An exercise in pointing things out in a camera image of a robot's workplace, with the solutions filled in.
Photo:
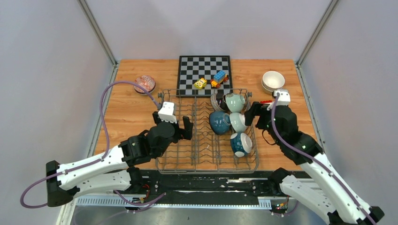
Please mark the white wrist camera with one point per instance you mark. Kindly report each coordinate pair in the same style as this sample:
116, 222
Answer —
167, 112
281, 96

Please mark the mint green bowl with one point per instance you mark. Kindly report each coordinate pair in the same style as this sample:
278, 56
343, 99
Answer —
235, 102

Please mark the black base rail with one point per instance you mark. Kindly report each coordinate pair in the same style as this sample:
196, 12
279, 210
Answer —
205, 189

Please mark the blue zigzag bowl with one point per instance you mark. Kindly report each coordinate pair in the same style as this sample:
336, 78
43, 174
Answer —
147, 82

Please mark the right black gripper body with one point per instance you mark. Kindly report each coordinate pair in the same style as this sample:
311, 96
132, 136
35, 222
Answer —
264, 123

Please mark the beige floral bowl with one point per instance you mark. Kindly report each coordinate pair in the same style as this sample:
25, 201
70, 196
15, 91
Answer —
266, 89

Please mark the blue orange toy truck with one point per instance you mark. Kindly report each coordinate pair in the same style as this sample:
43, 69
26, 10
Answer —
218, 79

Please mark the yellow toy car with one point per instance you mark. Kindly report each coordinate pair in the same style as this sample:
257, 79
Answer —
200, 83

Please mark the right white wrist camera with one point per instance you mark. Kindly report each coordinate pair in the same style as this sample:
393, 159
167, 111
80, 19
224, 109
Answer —
281, 96

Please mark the light blue striped bowl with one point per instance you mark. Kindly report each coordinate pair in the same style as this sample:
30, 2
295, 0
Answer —
238, 122

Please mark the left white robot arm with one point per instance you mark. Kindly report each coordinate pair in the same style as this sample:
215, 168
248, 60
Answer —
117, 169

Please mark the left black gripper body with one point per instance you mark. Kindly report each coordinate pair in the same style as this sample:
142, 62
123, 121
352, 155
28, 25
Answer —
179, 131

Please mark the grey wire dish rack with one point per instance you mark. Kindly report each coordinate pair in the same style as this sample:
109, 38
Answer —
206, 152

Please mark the black patterned bowl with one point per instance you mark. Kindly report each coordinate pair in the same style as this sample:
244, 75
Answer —
218, 102

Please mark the black white checkerboard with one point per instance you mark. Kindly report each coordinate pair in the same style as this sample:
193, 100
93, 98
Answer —
194, 67

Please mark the teal white dotted bowl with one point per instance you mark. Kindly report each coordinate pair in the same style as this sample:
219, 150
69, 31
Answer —
241, 144

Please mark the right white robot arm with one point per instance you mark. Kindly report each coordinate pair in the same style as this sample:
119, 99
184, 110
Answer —
338, 204

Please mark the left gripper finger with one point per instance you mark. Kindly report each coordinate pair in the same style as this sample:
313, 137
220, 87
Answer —
156, 117
188, 127

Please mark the dark teal glazed bowl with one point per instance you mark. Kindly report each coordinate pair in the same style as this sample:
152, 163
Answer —
219, 122

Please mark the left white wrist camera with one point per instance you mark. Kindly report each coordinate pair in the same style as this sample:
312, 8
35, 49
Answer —
167, 112

